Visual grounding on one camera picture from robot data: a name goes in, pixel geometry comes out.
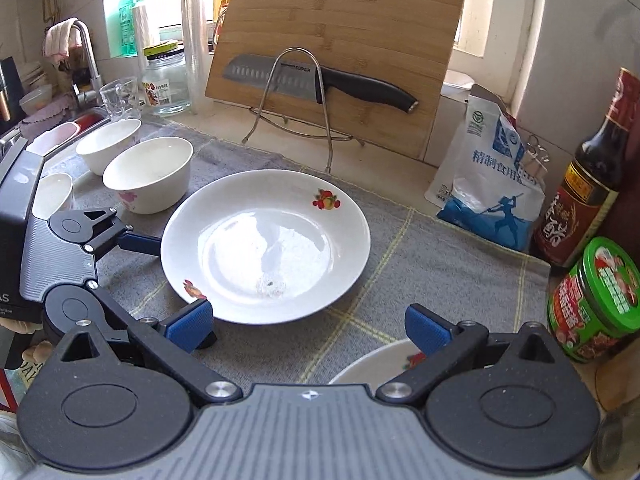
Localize white bowl pink flowers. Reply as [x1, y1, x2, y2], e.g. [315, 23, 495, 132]
[103, 136, 194, 216]

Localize large white fruit plate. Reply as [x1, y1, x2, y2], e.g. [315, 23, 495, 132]
[160, 169, 371, 325]

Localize small white bowl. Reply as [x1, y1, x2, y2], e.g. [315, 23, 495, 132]
[32, 172, 74, 220]

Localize chrome kitchen faucet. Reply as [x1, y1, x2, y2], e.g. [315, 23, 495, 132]
[48, 18, 103, 110]

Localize red white basin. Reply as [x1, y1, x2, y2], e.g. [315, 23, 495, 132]
[26, 112, 108, 157]

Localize clear glass cup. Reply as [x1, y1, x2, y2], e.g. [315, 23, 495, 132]
[100, 76, 141, 122]

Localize green lid sauce jar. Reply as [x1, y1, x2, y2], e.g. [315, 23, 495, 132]
[547, 236, 639, 363]

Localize blue white salt bag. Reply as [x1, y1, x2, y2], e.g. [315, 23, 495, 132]
[425, 86, 548, 252]

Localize clear glass jar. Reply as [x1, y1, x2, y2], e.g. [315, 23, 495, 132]
[142, 40, 191, 116]

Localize dark soy sauce bottle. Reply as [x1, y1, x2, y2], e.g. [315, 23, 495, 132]
[533, 68, 639, 269]

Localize pink cloth on faucet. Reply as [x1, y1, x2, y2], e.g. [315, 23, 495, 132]
[42, 18, 82, 62]

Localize metal cutting board rack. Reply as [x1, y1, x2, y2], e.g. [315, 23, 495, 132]
[241, 45, 367, 175]

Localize green dish soap bottle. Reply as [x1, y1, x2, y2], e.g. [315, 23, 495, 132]
[118, 0, 138, 56]

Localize stack of plastic cups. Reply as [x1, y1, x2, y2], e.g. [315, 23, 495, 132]
[180, 0, 209, 114]

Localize plastic wrap roll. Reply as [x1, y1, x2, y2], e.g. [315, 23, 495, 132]
[132, 1, 160, 77]

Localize bamboo cutting board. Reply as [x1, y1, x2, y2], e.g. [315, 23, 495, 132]
[205, 0, 464, 159]

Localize kitchen knife black handle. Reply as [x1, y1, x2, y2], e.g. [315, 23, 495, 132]
[222, 54, 419, 114]

